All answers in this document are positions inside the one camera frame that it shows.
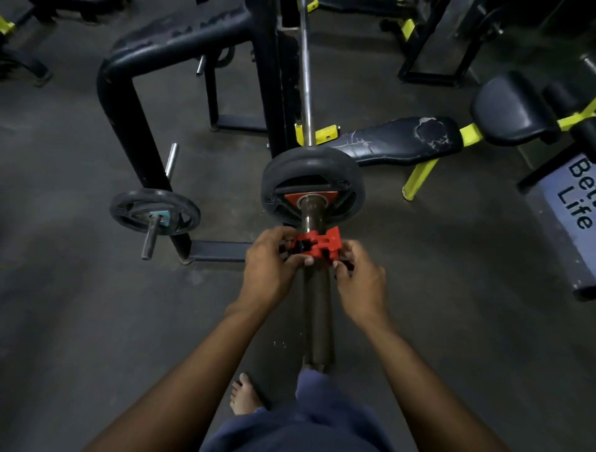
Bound small black weight plate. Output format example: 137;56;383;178
109;188;202;237

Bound person's bare foot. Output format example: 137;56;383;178
229;373;262;416

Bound person's blue trousers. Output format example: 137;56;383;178
199;368;396;452

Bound person's right forearm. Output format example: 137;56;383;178
361;313;513;452

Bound person's right hand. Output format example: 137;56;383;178
333;240;388;328

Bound black and yellow gym equipment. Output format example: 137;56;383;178
0;0;54;88

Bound person's left hand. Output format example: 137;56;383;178
237;226;315;314

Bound grey printed machine panel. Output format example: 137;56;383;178
535;151;596;301

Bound black gym machine frame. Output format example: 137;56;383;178
307;0;508;88

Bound red barbell collar clamp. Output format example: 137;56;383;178
288;226;354;272

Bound person's left forearm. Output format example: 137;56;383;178
81;302;275;452

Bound large black weight plate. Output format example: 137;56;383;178
260;146;366;229

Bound steel barbell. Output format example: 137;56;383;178
296;0;336;374

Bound black bench press rack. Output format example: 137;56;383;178
96;0;303;266

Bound black and yellow weight bench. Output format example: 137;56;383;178
294;70;596;202

